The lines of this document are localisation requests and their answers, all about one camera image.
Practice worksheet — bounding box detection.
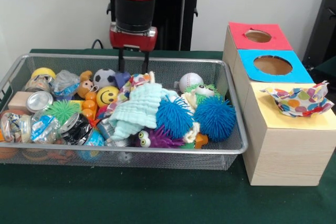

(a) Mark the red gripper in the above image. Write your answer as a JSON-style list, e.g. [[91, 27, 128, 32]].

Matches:
[[109, 22, 159, 74]]

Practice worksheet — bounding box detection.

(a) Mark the polka dot cloth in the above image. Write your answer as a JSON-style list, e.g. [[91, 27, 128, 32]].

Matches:
[[259, 81, 335, 118], [104, 71, 156, 114]]

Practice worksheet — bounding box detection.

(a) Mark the yellow smiley ball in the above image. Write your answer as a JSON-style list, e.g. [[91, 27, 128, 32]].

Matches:
[[96, 86, 120, 108]]

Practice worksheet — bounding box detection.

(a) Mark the light blue knitted cloth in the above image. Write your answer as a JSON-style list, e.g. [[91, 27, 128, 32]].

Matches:
[[108, 82, 177, 142]]

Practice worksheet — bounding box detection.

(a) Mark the cream knitted cloth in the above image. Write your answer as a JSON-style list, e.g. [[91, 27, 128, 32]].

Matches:
[[180, 91, 203, 145]]

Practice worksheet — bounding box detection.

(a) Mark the silver mesh bin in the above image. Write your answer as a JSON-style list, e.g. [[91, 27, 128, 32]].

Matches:
[[0, 53, 249, 170]]

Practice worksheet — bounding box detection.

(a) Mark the wooden box with three holes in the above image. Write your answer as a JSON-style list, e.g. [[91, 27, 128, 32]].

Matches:
[[222, 22, 336, 187]]

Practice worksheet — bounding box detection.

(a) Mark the black and white soccer ball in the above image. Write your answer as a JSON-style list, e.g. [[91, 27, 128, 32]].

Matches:
[[93, 68, 117, 84]]

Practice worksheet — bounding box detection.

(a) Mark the white baseball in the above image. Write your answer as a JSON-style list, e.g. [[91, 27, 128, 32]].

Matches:
[[179, 73, 205, 91]]

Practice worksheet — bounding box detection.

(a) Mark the blue spiky ball with eyes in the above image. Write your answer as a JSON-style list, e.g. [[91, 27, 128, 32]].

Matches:
[[156, 95, 195, 140]]

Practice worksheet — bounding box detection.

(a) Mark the green spiky toy with eyes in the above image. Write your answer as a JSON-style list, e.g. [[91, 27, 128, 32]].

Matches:
[[183, 83, 224, 103]]

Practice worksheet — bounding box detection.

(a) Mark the purple spiky toy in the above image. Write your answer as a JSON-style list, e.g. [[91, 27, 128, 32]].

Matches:
[[131, 126, 185, 149]]

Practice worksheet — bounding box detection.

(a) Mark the green spiky ball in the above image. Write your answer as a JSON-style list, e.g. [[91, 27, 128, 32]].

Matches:
[[46, 100, 81, 125]]

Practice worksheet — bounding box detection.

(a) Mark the dark green table cloth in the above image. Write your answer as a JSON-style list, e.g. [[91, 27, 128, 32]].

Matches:
[[0, 48, 336, 224]]

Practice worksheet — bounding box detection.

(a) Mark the black cable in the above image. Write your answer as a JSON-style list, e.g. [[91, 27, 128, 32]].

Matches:
[[90, 39, 106, 50]]

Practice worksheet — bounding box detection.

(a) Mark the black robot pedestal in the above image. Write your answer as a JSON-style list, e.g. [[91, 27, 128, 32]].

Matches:
[[101, 0, 212, 51]]

